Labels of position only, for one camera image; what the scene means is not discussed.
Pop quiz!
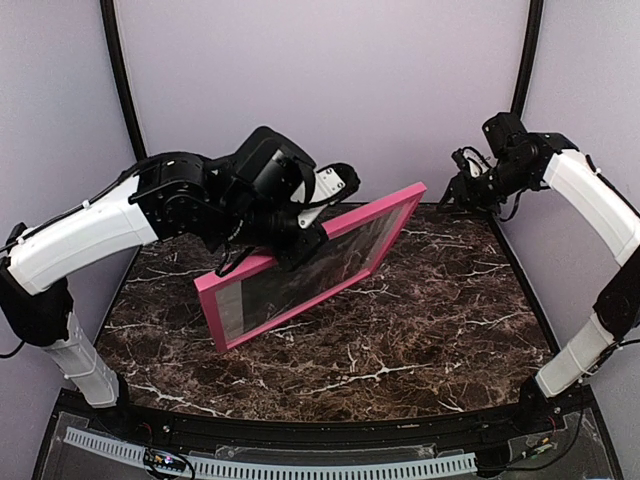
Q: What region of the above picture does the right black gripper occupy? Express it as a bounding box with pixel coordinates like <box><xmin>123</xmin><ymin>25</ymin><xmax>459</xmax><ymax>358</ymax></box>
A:
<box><xmin>437</xmin><ymin>158</ymin><xmax>537</xmax><ymax>219</ymax></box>

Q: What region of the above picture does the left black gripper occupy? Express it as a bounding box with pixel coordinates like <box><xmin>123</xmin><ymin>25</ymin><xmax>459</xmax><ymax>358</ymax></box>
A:
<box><xmin>212</xmin><ymin>197</ymin><xmax>328</xmax><ymax>270</ymax></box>

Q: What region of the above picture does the pink wooden picture frame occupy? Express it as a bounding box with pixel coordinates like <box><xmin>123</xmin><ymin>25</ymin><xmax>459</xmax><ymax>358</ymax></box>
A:
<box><xmin>194</xmin><ymin>182</ymin><xmax>427</xmax><ymax>352</ymax></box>

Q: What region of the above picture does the clear acrylic sheet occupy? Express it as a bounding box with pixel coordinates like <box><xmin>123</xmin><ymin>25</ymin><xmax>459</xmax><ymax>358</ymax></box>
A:
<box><xmin>216</xmin><ymin>205</ymin><xmax>407</xmax><ymax>342</ymax></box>

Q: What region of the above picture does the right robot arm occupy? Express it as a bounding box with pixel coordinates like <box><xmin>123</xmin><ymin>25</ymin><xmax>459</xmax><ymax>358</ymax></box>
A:
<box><xmin>438</xmin><ymin>112</ymin><xmax>639</xmax><ymax>434</ymax></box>

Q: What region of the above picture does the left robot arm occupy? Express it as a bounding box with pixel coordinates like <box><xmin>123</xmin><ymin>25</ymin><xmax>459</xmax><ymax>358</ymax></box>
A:
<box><xmin>1</xmin><ymin>127</ymin><xmax>340</xmax><ymax>436</ymax></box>

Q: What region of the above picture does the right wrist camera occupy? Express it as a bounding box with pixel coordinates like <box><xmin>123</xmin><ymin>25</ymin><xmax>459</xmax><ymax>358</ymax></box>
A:
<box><xmin>451</xmin><ymin>146</ymin><xmax>492</xmax><ymax>178</ymax></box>

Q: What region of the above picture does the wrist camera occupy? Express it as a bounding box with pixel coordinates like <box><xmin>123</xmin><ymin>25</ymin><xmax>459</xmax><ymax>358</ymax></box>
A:
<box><xmin>451</xmin><ymin>146</ymin><xmax>492</xmax><ymax>178</ymax></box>
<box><xmin>291</xmin><ymin>163</ymin><xmax>360</xmax><ymax>229</ymax></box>

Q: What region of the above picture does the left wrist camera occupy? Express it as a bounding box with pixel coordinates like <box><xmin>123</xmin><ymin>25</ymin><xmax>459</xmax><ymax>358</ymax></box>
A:
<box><xmin>291</xmin><ymin>163</ymin><xmax>360</xmax><ymax>229</ymax></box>

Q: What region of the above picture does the right black corner post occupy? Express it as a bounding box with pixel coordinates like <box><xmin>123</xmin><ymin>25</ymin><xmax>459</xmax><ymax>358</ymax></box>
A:
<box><xmin>485</xmin><ymin>0</ymin><xmax>545</xmax><ymax>205</ymax></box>

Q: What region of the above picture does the black corner post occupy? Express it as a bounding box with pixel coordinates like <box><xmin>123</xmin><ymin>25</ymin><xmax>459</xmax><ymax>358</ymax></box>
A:
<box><xmin>485</xmin><ymin>0</ymin><xmax>545</xmax><ymax>205</ymax></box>
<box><xmin>99</xmin><ymin>0</ymin><xmax>165</xmax><ymax>211</ymax></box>

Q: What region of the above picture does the black front rail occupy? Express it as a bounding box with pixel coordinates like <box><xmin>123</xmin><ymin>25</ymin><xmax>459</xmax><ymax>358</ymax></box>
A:
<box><xmin>59</xmin><ymin>394</ymin><xmax>576</xmax><ymax>454</ymax></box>

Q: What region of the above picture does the white slotted cable duct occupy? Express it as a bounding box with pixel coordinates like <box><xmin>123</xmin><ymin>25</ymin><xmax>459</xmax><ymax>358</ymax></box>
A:
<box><xmin>64</xmin><ymin>427</ymin><xmax>478</xmax><ymax>479</ymax></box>

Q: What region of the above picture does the left black corner post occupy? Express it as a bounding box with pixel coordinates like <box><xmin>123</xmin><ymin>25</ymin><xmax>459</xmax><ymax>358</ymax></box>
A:
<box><xmin>99</xmin><ymin>0</ymin><xmax>165</xmax><ymax>211</ymax></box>

